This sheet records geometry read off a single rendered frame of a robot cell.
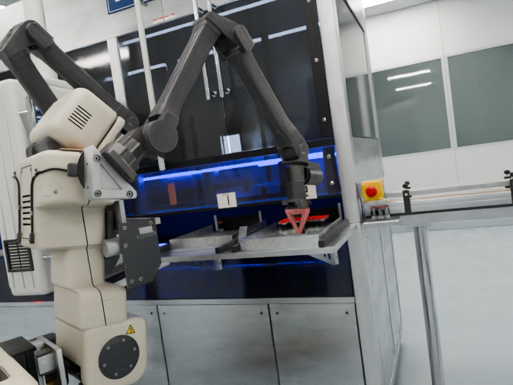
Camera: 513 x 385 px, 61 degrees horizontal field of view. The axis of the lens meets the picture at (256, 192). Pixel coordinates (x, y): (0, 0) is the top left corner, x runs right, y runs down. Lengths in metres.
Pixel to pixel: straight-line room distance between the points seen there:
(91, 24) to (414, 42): 4.81
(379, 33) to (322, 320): 5.09
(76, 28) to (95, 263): 1.39
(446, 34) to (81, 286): 5.77
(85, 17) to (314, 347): 1.76
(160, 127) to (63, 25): 1.40
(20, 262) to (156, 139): 0.88
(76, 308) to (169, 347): 1.06
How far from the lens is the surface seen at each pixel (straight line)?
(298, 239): 1.34
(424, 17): 6.44
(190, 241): 1.63
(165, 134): 1.03
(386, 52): 6.38
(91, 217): 1.14
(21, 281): 1.77
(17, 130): 1.70
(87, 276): 1.16
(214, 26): 1.22
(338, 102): 1.67
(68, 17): 2.35
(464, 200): 1.75
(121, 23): 2.14
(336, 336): 1.82
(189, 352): 2.11
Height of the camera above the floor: 1.13
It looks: 3 degrees down
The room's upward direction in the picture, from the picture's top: 8 degrees counter-clockwise
